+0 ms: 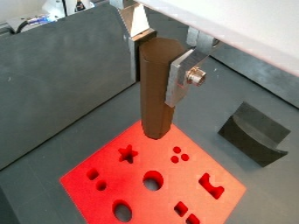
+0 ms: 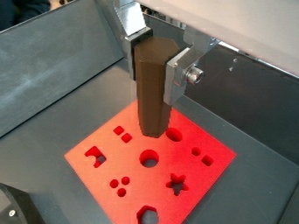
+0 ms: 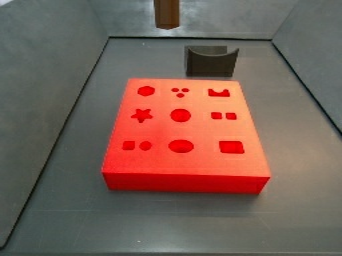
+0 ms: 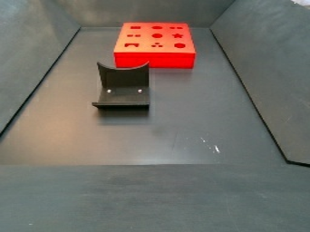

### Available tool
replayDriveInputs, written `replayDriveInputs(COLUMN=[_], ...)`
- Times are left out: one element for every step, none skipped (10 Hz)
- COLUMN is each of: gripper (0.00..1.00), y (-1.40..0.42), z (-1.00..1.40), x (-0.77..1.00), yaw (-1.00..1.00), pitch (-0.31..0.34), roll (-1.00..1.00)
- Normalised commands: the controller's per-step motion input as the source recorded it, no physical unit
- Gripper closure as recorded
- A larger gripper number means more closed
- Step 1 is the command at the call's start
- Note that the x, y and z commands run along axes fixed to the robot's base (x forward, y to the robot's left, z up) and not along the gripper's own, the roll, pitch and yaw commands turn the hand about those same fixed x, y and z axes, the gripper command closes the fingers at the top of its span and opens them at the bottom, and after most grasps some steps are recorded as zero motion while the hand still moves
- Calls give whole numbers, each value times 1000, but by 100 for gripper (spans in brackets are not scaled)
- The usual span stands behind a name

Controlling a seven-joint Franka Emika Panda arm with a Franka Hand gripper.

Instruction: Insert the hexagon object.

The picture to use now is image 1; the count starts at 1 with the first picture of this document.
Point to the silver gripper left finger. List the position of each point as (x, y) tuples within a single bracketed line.
[(137, 31)]

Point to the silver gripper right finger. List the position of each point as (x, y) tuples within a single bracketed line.
[(185, 68)]

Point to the black curved holder stand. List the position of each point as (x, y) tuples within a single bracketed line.
[(255, 134)]

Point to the red shape sorter block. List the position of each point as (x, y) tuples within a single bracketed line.
[(144, 181)]

